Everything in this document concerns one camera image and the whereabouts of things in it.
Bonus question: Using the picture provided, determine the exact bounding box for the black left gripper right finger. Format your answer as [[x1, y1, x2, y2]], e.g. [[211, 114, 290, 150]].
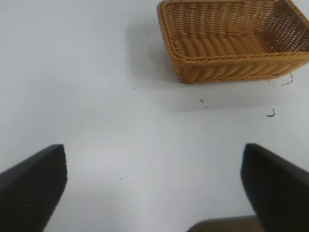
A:
[[240, 143, 309, 232]]

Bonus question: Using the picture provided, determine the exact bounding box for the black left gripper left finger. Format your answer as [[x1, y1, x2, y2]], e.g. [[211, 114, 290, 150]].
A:
[[0, 144, 68, 232]]

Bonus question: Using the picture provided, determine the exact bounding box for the brown woven wicker basket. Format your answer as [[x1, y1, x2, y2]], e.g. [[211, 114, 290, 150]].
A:
[[156, 0, 309, 84]]

